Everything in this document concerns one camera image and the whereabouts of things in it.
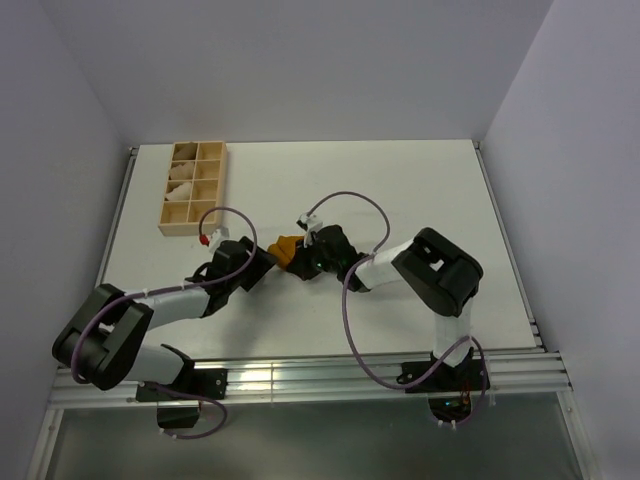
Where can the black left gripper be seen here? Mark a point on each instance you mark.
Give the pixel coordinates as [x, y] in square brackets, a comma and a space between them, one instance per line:
[262, 262]

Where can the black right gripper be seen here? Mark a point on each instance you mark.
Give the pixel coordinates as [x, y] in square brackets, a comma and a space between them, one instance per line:
[299, 265]

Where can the mustard yellow striped sock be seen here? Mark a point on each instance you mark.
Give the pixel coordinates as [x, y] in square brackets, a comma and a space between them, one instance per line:
[284, 250]

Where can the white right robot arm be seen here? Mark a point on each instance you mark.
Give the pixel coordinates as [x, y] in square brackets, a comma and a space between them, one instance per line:
[443, 276]

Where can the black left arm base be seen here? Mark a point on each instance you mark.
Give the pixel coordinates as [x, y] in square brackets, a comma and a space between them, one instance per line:
[204, 386]

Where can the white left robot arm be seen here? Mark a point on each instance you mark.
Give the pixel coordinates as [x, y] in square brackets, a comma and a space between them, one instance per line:
[103, 341]

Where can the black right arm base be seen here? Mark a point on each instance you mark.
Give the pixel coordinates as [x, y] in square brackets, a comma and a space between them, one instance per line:
[450, 390]

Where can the cream rolled sock lower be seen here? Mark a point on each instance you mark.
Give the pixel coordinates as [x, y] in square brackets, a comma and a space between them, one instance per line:
[181, 192]

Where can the cream rolled sock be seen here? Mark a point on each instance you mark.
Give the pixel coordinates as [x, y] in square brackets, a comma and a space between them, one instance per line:
[181, 192]
[182, 171]
[185, 152]

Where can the wooden compartment organizer box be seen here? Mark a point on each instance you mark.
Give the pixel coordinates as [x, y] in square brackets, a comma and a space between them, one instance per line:
[208, 191]

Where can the cream rolled sock middle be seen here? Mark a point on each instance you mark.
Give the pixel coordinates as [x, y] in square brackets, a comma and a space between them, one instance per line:
[182, 171]

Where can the cream rolled sock top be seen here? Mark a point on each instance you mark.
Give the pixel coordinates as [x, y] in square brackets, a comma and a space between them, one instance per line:
[185, 152]

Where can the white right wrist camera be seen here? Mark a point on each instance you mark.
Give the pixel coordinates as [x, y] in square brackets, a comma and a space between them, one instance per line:
[310, 223]

